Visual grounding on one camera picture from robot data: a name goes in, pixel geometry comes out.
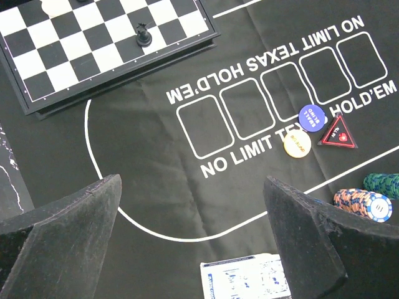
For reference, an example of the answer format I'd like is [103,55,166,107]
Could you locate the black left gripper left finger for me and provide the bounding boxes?
[1,174,122,298]

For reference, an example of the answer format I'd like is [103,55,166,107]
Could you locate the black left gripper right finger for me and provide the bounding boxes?
[264,176,398,298]

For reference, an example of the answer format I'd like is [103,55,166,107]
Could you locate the pink blue chip stack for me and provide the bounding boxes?
[333,188,393,222]

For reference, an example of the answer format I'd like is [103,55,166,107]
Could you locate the yellow big blind button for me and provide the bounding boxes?
[283,129,312,158]

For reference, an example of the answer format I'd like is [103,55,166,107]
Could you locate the red black triangular all-in marker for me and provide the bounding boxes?
[317,112,358,149]

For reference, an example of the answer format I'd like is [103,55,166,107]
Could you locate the blue small blind button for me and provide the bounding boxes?
[299,104,325,132]

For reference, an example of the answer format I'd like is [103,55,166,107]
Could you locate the black marbled table cover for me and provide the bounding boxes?
[1,125,34,220]

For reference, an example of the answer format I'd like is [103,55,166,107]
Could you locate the blue playing card box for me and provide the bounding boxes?
[199,253,291,299]

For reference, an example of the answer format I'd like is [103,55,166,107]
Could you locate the green blue chip stack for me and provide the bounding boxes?
[363,173,398,200]

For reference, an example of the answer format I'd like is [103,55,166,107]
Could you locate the black poker table mat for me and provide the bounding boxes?
[1,1,398,298]

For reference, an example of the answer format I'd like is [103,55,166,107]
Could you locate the black white chessboard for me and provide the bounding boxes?
[1,0,219,115]

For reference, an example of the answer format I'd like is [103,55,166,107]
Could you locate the black chess piece on board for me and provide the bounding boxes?
[136,23,152,47]

